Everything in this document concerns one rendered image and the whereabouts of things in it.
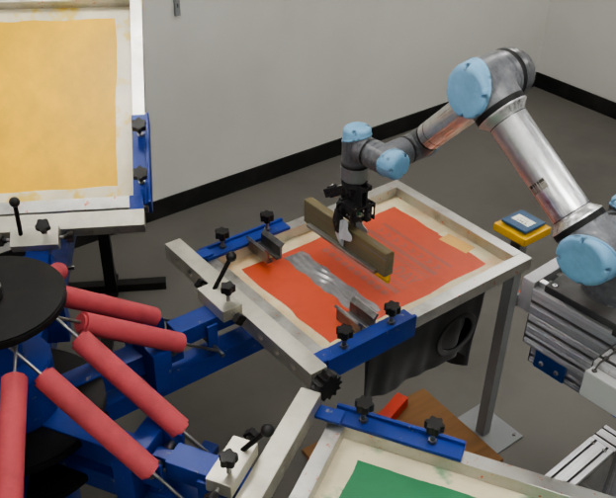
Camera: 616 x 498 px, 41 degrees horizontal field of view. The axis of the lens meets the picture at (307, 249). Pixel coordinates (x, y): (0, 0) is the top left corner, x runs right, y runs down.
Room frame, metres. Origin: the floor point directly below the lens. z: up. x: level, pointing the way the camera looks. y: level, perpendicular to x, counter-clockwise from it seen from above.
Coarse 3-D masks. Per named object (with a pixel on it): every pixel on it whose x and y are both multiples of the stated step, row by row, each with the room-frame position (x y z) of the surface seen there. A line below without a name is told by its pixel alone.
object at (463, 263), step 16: (432, 240) 2.14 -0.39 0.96; (448, 256) 2.05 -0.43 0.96; (464, 256) 2.05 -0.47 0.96; (448, 272) 1.97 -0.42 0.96; (464, 272) 1.97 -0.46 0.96; (320, 288) 1.88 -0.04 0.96; (368, 288) 1.88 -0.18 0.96; (416, 288) 1.89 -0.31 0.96; (432, 288) 1.89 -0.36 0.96; (288, 304) 1.80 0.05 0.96; (304, 304) 1.80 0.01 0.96; (320, 304) 1.80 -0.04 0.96; (336, 304) 1.80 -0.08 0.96; (384, 304) 1.81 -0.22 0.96; (400, 304) 1.81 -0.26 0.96; (304, 320) 1.73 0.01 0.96; (320, 320) 1.73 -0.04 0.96; (336, 320) 1.73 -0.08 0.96; (336, 336) 1.67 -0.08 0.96
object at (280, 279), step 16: (368, 224) 2.22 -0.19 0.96; (400, 224) 2.23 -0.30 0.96; (416, 224) 2.23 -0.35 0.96; (320, 240) 2.12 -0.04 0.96; (416, 240) 2.14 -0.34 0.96; (288, 256) 2.03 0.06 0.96; (320, 256) 2.04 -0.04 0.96; (256, 272) 1.95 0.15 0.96; (272, 272) 1.95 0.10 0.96; (288, 272) 1.95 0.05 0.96; (336, 272) 1.96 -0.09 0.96; (272, 288) 1.87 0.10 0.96; (288, 288) 1.87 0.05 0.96; (304, 288) 1.88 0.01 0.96
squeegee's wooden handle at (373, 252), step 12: (312, 204) 2.04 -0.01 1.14; (312, 216) 2.03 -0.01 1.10; (324, 216) 1.99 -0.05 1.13; (324, 228) 1.99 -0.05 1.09; (348, 228) 1.91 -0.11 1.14; (336, 240) 1.94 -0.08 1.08; (360, 240) 1.86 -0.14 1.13; (372, 240) 1.85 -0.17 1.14; (360, 252) 1.86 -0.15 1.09; (372, 252) 1.83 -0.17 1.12; (384, 252) 1.80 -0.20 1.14; (372, 264) 1.82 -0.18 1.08; (384, 264) 1.79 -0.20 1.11; (384, 276) 1.78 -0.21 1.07
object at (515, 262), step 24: (384, 192) 2.37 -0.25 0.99; (408, 192) 2.37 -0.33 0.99; (432, 216) 2.27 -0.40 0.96; (456, 216) 2.22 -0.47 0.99; (480, 240) 2.11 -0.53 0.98; (216, 264) 1.93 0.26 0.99; (504, 264) 1.97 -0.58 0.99; (528, 264) 2.00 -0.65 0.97; (240, 288) 1.82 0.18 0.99; (456, 288) 1.84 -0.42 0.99; (480, 288) 1.86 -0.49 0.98; (432, 312) 1.75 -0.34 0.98
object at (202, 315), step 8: (192, 312) 1.64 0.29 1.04; (200, 312) 1.65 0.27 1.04; (208, 312) 1.65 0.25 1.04; (176, 320) 1.61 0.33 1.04; (184, 320) 1.61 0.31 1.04; (192, 320) 1.61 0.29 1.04; (200, 320) 1.61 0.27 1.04; (208, 320) 1.62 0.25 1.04; (216, 320) 1.63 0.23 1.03; (168, 328) 1.60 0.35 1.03; (176, 328) 1.58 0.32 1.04; (184, 328) 1.58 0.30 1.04; (192, 328) 1.59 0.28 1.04; (200, 328) 1.60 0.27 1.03; (192, 336) 1.58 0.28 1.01; (200, 336) 1.60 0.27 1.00
